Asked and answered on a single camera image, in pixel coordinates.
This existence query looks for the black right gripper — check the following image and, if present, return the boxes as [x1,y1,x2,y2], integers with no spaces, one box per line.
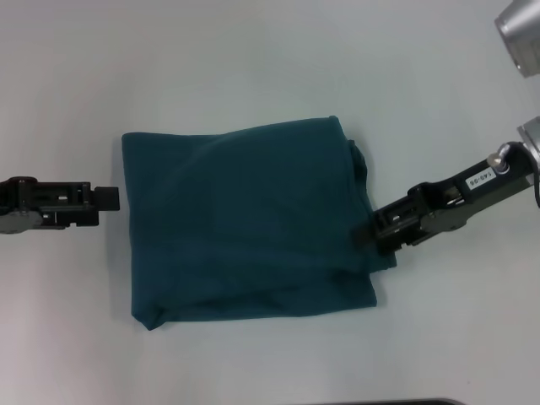
[353,149,540,256]

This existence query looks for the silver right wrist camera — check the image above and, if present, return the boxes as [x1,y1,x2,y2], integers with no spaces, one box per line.
[494,0,540,80]

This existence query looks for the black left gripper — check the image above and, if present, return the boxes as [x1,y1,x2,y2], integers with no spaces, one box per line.
[0,176,122,235]

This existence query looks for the teal blue FREE print T-shirt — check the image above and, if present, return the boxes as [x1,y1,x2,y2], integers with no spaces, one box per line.
[121,114,398,332]

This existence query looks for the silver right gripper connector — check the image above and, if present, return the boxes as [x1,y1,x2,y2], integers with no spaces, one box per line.
[484,142,524,175]

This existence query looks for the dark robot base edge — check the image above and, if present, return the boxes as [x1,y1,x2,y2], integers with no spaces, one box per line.
[372,398,465,405]

